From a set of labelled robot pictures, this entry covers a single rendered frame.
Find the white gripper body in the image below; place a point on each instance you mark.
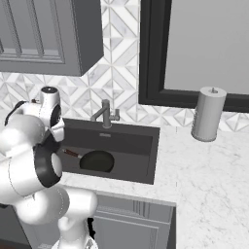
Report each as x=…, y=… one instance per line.
x=58, y=130

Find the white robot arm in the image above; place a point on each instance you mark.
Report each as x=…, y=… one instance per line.
x=22, y=168

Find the dark frying pan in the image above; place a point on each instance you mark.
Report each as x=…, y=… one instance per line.
x=97, y=161

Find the dark grey sink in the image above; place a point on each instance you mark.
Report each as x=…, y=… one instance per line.
x=129, y=142

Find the grey metal tap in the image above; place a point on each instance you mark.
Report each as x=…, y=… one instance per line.
x=105, y=113

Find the grey base cupboard door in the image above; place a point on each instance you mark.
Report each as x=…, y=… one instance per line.
x=129, y=223

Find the grey paper towel roll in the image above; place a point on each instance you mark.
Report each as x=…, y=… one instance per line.
x=207, y=113

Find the black framed window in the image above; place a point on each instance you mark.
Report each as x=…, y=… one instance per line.
x=207, y=48

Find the grey wall cupboard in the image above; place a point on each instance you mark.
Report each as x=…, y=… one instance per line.
x=42, y=32

